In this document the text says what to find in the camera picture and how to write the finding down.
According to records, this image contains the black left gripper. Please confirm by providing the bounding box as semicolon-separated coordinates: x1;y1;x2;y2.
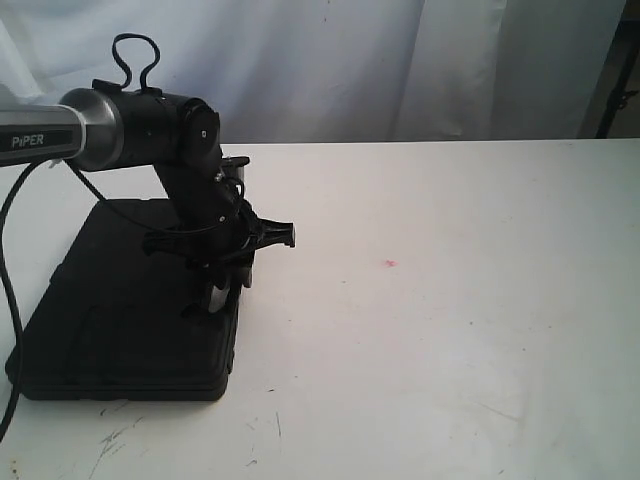
180;200;260;319

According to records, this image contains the black plastic tool case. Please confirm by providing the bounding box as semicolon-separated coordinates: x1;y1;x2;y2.
5;199;239;401

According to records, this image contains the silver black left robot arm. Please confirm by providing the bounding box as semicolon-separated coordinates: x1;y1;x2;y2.
1;81;263;313

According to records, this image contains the white backdrop curtain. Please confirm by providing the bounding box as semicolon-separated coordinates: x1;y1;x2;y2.
1;1;624;143

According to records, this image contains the black stand pole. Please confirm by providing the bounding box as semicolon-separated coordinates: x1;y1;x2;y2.
595;1;639;139

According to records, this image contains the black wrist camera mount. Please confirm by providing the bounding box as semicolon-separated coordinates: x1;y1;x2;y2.
143;156;295;262

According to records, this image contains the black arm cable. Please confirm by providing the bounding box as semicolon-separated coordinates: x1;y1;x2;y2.
0;160;54;441

